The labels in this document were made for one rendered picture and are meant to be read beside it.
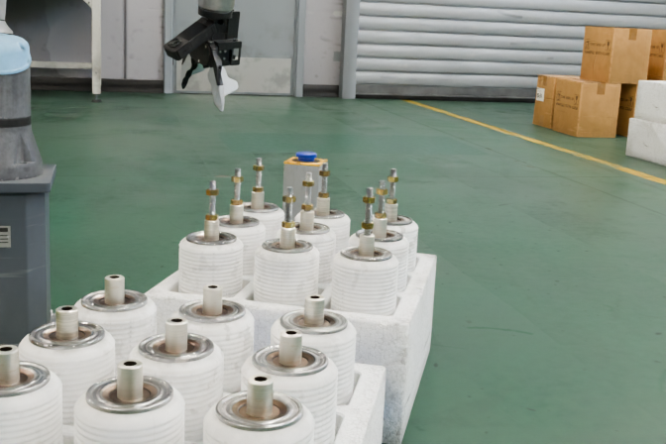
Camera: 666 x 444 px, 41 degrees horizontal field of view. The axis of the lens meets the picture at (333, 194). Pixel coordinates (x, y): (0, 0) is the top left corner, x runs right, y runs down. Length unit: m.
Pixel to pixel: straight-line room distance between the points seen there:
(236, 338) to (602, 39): 4.37
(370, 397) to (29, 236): 0.75
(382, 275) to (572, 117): 3.93
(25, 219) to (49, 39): 4.94
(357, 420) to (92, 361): 0.28
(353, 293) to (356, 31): 5.37
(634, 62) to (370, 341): 4.09
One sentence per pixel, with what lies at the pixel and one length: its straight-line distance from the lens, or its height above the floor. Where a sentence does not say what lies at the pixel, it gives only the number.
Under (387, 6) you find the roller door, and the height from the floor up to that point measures 0.68.
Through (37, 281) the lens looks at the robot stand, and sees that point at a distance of 1.59.
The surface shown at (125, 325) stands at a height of 0.24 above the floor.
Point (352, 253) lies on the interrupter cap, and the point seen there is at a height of 0.25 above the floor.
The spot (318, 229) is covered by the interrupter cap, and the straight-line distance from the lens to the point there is 1.43.
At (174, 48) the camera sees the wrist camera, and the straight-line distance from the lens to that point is 1.86.
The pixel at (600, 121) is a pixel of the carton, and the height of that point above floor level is 0.09.
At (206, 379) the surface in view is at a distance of 0.90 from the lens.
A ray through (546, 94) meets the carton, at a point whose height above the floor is 0.19.
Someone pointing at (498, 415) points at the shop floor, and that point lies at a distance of 1.43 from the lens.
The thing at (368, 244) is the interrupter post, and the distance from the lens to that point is 1.28.
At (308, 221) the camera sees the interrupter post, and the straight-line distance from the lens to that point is 1.42.
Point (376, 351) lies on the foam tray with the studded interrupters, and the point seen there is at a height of 0.14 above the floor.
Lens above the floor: 0.59
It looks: 11 degrees down
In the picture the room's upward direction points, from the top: 3 degrees clockwise
